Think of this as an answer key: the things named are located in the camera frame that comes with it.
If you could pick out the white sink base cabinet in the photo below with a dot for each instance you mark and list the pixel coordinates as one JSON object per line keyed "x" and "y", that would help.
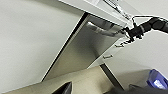
{"x": 33, "y": 43}

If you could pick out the narrow white drawer stack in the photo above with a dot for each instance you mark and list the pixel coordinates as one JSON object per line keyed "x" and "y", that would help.
{"x": 115, "y": 53}

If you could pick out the stainless steel dishwasher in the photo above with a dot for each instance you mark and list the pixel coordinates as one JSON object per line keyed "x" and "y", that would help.
{"x": 83, "y": 46}

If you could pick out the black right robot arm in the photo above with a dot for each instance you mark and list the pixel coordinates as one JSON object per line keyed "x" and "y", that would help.
{"x": 158, "y": 25}

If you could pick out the blue recycling bin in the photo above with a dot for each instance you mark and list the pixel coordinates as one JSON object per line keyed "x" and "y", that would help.
{"x": 158, "y": 79}

